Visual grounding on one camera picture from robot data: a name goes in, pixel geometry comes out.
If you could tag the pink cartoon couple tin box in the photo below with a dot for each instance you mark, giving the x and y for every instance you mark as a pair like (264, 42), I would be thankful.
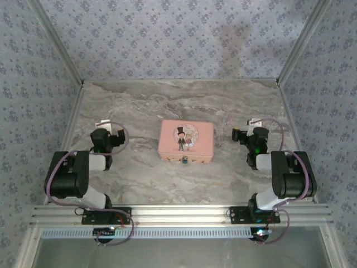
(185, 139)

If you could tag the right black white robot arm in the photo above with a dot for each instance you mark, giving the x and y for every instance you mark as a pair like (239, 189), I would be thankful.
(287, 178)

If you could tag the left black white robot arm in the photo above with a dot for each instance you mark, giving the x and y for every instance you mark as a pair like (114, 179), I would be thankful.
(67, 181)

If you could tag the left black controller board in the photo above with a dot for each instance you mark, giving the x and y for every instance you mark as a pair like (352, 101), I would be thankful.
(104, 232)

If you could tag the black controller board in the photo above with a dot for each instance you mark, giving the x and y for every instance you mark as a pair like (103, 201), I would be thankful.
(260, 234)
(104, 232)

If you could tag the right black controller board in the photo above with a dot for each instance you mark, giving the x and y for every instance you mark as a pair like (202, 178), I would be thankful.
(260, 234)

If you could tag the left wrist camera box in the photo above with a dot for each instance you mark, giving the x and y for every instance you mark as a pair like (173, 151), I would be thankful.
(103, 124)

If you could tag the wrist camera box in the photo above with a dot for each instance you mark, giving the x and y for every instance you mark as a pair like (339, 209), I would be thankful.
(103, 124)
(255, 122)

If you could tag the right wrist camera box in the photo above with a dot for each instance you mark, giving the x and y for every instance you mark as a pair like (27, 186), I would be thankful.
(255, 122)

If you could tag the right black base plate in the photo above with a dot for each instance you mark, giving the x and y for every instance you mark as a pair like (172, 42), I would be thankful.
(238, 216)

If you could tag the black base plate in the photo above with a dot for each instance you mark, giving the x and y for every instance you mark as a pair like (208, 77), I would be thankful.
(122, 219)
(238, 216)

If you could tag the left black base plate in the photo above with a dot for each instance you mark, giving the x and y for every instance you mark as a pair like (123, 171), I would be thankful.
(122, 219)

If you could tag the aluminium mounting rail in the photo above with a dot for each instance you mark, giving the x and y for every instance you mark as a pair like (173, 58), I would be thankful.
(178, 215)

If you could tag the aluminium frame post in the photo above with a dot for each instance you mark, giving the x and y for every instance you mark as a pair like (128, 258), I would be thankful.
(55, 39)
(305, 39)

